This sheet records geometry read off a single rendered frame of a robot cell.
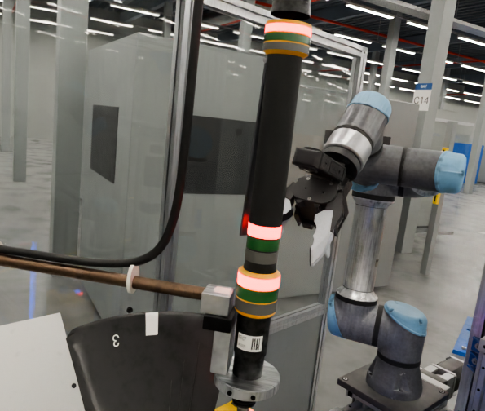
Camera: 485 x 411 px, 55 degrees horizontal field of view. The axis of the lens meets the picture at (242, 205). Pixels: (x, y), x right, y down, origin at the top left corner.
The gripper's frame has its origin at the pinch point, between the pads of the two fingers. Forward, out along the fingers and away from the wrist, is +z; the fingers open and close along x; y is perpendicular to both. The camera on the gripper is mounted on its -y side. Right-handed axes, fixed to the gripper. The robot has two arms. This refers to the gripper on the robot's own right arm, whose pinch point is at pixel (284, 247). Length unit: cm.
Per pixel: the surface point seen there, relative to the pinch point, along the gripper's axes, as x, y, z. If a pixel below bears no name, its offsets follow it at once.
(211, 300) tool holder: -3.7, -15.2, 16.4
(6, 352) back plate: 33.6, 2.0, 31.5
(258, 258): -7.5, -18.0, 11.4
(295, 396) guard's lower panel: 35, 143, -10
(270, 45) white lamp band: -5.4, -32.6, -2.1
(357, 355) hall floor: 58, 312, -94
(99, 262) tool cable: 8.5, -18.9, 18.5
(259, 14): 51, 11, -77
